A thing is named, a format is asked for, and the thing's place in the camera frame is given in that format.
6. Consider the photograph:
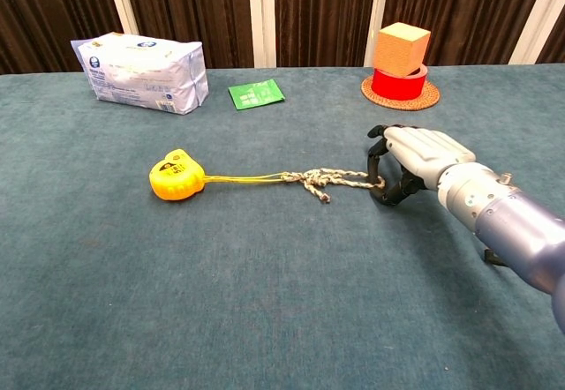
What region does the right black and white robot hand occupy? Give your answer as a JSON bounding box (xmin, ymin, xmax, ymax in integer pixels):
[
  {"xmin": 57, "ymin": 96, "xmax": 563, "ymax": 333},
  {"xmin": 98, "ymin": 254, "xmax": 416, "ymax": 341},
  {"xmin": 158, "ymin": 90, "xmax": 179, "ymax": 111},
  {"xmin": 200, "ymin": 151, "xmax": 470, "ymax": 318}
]
[{"xmin": 366, "ymin": 124, "xmax": 477, "ymax": 207}]

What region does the braided beige rope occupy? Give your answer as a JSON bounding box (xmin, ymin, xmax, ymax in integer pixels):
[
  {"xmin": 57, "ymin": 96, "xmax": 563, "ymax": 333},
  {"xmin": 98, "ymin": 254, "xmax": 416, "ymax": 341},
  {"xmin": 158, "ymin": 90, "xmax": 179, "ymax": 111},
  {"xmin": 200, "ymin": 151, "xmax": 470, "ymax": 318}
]
[{"xmin": 280, "ymin": 168, "xmax": 386, "ymax": 205}]

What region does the yellow tape measure with cord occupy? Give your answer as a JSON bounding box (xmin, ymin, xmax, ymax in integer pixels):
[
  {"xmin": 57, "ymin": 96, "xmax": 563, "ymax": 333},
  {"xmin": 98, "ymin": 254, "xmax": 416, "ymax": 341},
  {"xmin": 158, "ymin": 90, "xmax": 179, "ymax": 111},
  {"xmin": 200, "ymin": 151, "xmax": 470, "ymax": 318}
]
[{"xmin": 148, "ymin": 148, "xmax": 286, "ymax": 202}]

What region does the red tape roll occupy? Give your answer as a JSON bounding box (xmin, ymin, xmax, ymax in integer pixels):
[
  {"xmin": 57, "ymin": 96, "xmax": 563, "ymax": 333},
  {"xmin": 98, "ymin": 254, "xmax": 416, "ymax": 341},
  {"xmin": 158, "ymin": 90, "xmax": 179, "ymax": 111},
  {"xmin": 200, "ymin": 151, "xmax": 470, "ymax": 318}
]
[{"xmin": 371, "ymin": 63, "xmax": 429, "ymax": 101}]

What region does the round woven coaster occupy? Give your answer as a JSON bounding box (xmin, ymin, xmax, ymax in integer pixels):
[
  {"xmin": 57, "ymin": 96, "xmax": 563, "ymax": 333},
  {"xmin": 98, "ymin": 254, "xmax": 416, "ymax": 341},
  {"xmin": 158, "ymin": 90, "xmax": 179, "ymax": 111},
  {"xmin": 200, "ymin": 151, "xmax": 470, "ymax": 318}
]
[{"xmin": 360, "ymin": 74, "xmax": 441, "ymax": 112}]

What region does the wooden cube block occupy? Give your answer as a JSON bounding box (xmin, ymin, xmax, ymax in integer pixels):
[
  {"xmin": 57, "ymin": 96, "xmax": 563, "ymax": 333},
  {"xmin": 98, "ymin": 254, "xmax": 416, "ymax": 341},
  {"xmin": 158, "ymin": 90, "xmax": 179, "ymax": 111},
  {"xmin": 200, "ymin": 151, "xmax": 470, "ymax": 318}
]
[{"xmin": 373, "ymin": 21, "xmax": 432, "ymax": 79}]

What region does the green sachet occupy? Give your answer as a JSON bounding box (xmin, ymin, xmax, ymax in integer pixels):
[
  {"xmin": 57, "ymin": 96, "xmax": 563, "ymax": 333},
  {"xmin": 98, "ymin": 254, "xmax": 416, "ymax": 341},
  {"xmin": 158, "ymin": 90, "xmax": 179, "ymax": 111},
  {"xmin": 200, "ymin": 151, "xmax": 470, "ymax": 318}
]
[{"xmin": 228, "ymin": 79, "xmax": 287, "ymax": 111}]

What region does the blue table cloth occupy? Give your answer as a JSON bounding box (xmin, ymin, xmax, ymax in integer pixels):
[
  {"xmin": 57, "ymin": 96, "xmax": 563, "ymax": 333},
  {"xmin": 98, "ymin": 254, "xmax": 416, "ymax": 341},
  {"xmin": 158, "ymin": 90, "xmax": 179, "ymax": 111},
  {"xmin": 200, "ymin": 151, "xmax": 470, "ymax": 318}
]
[{"xmin": 0, "ymin": 64, "xmax": 565, "ymax": 390}]

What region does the dark brown curtain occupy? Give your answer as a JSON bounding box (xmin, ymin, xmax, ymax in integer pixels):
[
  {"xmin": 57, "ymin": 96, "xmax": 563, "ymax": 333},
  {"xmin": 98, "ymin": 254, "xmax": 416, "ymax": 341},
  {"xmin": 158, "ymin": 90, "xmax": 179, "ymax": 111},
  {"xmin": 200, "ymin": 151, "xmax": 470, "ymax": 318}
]
[{"xmin": 0, "ymin": 0, "xmax": 565, "ymax": 76}]

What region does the white and blue tissue pack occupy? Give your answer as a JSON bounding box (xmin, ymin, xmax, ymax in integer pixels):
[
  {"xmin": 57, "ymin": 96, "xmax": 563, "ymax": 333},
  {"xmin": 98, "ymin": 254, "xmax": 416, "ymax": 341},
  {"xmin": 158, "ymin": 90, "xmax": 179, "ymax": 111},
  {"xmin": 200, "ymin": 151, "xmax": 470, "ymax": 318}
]
[{"xmin": 70, "ymin": 32, "xmax": 210, "ymax": 116}]

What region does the white frame post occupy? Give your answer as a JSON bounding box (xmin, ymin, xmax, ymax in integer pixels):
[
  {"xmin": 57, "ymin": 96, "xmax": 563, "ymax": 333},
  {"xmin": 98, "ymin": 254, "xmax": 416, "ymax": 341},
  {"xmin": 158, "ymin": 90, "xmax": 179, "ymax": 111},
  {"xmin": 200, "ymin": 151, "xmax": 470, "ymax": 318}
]
[
  {"xmin": 508, "ymin": 0, "xmax": 565, "ymax": 66},
  {"xmin": 363, "ymin": 0, "xmax": 393, "ymax": 69},
  {"xmin": 246, "ymin": 0, "xmax": 278, "ymax": 70},
  {"xmin": 102, "ymin": 0, "xmax": 141, "ymax": 37}
]

